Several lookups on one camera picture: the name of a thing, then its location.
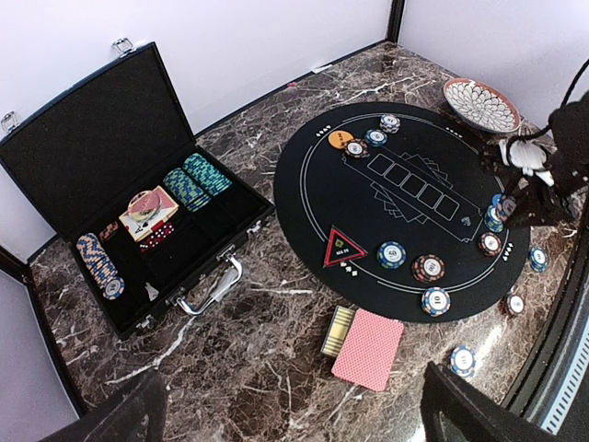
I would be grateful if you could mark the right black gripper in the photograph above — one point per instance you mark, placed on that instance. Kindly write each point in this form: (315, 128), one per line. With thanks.
(541, 182)

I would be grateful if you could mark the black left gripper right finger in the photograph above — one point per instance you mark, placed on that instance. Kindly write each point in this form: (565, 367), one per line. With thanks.
(476, 416)

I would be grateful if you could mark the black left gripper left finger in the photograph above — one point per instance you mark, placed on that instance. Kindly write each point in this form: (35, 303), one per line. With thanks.
(135, 412)

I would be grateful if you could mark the blue green chip stack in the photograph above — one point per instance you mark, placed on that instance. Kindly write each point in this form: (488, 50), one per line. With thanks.
(539, 259)

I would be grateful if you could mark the blue white chip stack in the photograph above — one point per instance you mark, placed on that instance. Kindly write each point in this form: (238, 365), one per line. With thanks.
(463, 361)

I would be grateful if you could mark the brown chip front mat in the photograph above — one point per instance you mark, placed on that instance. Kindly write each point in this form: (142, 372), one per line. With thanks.
(489, 244)

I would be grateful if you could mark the brown chip mat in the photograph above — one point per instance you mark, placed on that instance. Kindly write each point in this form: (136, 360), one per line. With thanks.
(489, 244)
(428, 268)

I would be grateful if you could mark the brown white chip stack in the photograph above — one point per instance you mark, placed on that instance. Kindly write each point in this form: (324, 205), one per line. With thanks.
(514, 304)

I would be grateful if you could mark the blue chip mat edge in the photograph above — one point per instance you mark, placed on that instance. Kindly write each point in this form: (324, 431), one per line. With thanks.
(436, 301)

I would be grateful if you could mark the blue chip mat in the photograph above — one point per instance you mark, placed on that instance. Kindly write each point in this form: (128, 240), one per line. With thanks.
(389, 123)

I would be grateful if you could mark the orange round blind button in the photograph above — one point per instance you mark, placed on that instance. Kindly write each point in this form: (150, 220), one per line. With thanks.
(339, 139)

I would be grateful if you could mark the white floral patterned plate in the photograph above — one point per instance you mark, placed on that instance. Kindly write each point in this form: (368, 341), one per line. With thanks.
(481, 106)

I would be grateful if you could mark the small silver case key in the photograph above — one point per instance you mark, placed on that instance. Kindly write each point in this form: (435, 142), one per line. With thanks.
(152, 292)

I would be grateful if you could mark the red-backed card deck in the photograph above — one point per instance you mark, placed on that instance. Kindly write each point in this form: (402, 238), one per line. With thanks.
(368, 351)

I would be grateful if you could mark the round black poker mat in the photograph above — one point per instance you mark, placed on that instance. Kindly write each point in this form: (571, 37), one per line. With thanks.
(423, 189)

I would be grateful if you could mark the blue tan chip row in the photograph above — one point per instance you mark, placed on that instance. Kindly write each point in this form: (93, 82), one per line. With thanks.
(100, 266)

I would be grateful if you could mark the red dice set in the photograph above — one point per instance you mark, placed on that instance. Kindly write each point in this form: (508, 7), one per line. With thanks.
(157, 237)

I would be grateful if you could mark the brown red chip row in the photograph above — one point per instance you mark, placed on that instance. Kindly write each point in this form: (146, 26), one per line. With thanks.
(108, 231)

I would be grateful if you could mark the black poker chip case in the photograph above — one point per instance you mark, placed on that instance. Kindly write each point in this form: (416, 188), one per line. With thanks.
(81, 158)

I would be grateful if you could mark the red triangular all-in marker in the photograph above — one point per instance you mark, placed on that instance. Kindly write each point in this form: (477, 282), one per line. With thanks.
(341, 248)

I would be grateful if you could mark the card deck in case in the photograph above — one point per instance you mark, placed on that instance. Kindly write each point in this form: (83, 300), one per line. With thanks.
(142, 229)

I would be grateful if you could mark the clear round dealer button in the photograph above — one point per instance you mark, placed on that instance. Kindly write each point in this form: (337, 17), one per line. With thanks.
(144, 205)

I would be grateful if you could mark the green chip row left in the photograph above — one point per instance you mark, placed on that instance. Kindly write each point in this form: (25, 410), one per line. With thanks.
(186, 190)

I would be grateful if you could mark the green chip row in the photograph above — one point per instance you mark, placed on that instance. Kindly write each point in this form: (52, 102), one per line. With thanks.
(211, 179)
(186, 190)

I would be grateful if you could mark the green chip row right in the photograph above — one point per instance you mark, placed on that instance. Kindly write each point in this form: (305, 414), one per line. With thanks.
(211, 179)

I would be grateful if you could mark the white slotted cable duct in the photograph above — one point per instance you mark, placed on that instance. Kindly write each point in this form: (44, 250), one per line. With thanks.
(569, 386)

